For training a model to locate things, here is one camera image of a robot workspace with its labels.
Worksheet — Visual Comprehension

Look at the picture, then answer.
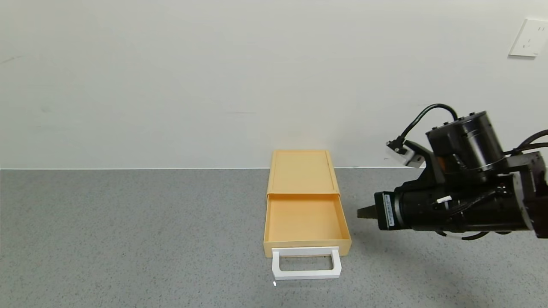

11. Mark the yellow drawer with white handle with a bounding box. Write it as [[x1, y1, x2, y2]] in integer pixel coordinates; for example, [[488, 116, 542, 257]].
[[263, 194, 352, 281]]

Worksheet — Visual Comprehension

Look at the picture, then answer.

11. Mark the black camera cable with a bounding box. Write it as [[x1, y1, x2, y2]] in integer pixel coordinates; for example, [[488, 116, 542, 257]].
[[398, 104, 459, 148]]

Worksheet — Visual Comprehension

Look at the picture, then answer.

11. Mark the black arm cable with white tag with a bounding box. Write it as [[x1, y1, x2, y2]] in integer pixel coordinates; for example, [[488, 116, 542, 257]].
[[504, 130, 548, 155]]

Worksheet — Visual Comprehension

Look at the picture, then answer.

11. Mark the yellow drawer cabinet casing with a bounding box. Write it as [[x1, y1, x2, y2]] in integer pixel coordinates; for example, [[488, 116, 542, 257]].
[[267, 149, 341, 198]]

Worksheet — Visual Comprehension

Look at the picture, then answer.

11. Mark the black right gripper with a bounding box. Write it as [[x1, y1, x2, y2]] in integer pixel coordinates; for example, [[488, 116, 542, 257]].
[[357, 184, 461, 233]]

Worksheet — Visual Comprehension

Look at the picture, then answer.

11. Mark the white wall power outlet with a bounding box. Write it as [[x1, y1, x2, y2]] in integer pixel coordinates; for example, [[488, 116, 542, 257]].
[[509, 18, 548, 57]]

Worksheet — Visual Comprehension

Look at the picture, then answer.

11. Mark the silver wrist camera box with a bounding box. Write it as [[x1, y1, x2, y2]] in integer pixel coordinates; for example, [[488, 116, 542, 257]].
[[387, 139, 434, 169]]

